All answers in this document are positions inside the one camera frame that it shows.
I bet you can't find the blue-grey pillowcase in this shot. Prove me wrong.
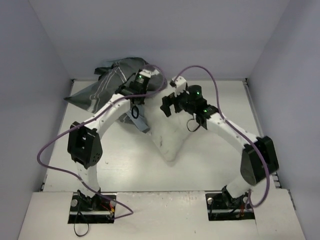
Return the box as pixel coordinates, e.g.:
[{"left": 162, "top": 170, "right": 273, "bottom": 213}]
[{"left": 63, "top": 56, "right": 166, "bottom": 134}]

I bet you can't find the white pillow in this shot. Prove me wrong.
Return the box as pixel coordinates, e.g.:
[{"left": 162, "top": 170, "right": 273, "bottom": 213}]
[{"left": 143, "top": 98, "right": 199, "bottom": 163}]

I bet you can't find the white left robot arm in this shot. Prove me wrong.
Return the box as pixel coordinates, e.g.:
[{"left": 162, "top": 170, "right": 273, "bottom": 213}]
[{"left": 67, "top": 69, "right": 151, "bottom": 210}]

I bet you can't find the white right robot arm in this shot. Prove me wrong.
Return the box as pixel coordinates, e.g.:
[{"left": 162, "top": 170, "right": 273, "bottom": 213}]
[{"left": 160, "top": 81, "right": 279, "bottom": 206}]

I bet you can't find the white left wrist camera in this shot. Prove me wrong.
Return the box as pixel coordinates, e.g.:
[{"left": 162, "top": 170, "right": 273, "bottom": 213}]
[{"left": 141, "top": 69, "right": 160, "bottom": 78}]

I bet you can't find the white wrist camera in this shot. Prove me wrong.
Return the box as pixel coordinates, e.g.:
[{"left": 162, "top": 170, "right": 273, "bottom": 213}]
[
  {"left": 141, "top": 69, "right": 160, "bottom": 78},
  {"left": 169, "top": 75, "right": 187, "bottom": 97}
]

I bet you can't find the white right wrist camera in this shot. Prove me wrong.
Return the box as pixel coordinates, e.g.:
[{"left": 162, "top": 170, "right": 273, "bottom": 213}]
[{"left": 169, "top": 75, "right": 187, "bottom": 97}]

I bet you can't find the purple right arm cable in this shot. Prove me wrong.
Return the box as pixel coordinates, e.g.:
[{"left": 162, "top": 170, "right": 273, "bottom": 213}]
[{"left": 169, "top": 65, "right": 272, "bottom": 208}]

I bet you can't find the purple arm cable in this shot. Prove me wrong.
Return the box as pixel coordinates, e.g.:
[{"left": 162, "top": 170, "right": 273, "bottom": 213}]
[
  {"left": 169, "top": 65, "right": 272, "bottom": 208},
  {"left": 36, "top": 64, "right": 167, "bottom": 220}
]

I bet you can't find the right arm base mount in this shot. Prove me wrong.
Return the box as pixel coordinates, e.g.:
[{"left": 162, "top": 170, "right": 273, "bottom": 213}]
[{"left": 205, "top": 191, "right": 255, "bottom": 221}]

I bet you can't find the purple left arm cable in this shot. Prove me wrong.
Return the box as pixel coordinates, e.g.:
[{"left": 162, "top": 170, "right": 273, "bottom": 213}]
[{"left": 36, "top": 64, "right": 167, "bottom": 220}]

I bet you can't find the thin black loose cable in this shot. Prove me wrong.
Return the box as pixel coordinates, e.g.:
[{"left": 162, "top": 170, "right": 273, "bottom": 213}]
[{"left": 73, "top": 197, "right": 91, "bottom": 237}]

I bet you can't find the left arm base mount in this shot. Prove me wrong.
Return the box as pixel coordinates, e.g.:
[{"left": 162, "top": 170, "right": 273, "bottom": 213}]
[{"left": 68, "top": 192, "right": 117, "bottom": 224}]

